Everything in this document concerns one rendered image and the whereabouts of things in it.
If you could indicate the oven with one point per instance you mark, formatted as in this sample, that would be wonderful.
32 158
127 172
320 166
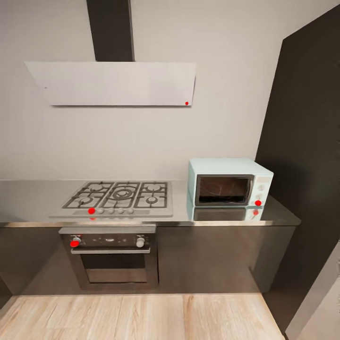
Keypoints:
104 258

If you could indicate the fridge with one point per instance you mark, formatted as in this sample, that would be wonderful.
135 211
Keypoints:
300 144

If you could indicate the range hood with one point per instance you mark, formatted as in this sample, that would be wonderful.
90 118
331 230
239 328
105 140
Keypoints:
114 78

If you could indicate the burner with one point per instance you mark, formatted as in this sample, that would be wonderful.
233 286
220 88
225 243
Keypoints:
118 199

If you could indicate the microwave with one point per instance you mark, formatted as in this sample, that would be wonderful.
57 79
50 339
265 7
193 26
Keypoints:
228 182

